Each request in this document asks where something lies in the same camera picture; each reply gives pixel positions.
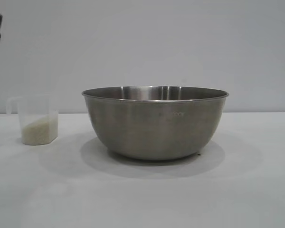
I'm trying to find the clear plastic measuring cup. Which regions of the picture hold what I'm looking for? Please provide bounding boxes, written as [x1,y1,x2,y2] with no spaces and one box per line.
[6,94,59,145]

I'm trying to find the white rice grains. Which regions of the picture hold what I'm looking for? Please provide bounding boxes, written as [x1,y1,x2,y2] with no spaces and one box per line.
[22,115,59,145]

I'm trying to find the stainless steel mixing bowl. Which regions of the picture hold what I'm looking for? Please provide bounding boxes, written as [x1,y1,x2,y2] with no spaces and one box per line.
[81,85,230,161]

